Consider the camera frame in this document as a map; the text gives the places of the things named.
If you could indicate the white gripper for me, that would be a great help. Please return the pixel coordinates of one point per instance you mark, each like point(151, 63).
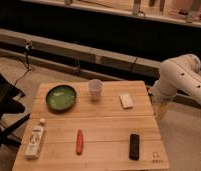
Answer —
point(161, 96)

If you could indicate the white sponge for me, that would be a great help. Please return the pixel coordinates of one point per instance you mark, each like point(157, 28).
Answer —
point(126, 101)

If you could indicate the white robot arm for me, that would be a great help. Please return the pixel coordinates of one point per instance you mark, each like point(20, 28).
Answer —
point(178, 73)

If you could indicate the green ceramic bowl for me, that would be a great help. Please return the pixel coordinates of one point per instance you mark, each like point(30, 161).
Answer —
point(61, 98)

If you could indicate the black rectangular remote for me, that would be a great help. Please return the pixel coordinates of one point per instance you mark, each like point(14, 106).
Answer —
point(134, 147)

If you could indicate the clear plastic cup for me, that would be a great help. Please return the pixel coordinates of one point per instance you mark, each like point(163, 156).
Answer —
point(95, 89)

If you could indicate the red marker pen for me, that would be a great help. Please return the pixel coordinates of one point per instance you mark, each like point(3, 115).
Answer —
point(79, 142)

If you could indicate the wooden table board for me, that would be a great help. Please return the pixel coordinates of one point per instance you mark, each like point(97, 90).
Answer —
point(106, 128)

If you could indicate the white squeeze tube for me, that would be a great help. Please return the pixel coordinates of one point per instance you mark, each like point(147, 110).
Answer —
point(34, 145)

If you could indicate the black chair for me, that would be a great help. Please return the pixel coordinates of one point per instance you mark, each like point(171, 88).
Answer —
point(11, 106)

